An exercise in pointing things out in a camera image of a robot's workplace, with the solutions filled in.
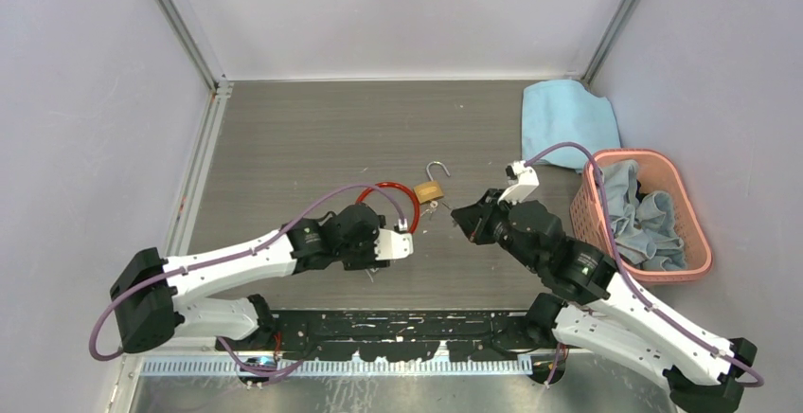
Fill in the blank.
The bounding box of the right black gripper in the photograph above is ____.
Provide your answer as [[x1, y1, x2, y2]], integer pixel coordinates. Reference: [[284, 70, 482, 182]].
[[452, 188, 544, 273]]

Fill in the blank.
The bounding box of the brass padlock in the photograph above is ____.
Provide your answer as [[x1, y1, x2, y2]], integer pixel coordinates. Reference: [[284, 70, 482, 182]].
[[413, 160, 451, 205]]

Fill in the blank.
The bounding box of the red rubber ring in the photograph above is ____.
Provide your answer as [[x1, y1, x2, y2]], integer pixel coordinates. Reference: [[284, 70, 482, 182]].
[[354, 181, 420, 236]]

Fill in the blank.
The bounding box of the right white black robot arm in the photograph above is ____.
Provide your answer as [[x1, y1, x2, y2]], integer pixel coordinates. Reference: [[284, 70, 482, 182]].
[[451, 189, 757, 412]]

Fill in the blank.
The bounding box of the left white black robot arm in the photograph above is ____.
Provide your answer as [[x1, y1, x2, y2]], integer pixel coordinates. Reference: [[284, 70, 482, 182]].
[[101, 203, 411, 355]]

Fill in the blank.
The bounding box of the light blue cloth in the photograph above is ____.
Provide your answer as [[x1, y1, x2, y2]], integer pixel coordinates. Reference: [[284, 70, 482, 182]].
[[521, 80, 621, 161]]

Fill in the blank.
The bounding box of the grey-blue cloth in basket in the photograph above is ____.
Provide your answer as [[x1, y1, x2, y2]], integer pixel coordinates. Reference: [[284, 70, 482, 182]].
[[601, 159, 687, 272]]

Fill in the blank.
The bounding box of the pink plastic basket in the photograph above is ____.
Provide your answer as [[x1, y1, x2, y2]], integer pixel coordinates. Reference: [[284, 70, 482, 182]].
[[570, 149, 712, 286]]

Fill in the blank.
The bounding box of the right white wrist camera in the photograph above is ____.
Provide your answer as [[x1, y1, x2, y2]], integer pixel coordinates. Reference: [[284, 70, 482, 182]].
[[498, 160, 540, 205]]

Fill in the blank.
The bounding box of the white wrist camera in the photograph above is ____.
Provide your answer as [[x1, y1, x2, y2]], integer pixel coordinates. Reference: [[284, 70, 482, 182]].
[[374, 229, 414, 261], [498, 160, 540, 205]]

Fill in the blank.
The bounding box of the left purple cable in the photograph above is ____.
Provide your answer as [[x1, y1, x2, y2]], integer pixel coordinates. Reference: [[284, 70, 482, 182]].
[[88, 183, 410, 363]]

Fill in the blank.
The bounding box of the purple cable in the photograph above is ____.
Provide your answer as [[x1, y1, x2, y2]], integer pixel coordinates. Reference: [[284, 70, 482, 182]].
[[88, 183, 410, 363], [524, 141, 765, 388]]

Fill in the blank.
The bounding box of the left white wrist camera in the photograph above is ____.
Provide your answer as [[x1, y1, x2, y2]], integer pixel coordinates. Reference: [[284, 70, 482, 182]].
[[374, 229, 414, 261]]

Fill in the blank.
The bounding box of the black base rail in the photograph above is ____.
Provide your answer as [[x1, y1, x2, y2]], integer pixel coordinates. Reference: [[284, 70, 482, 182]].
[[225, 310, 557, 363]]

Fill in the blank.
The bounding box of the white slotted cable duct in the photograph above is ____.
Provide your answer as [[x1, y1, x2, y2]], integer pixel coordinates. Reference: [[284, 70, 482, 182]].
[[140, 356, 533, 377]]

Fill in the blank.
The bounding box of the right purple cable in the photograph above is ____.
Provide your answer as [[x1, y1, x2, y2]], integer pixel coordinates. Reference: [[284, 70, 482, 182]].
[[524, 141, 765, 388]]

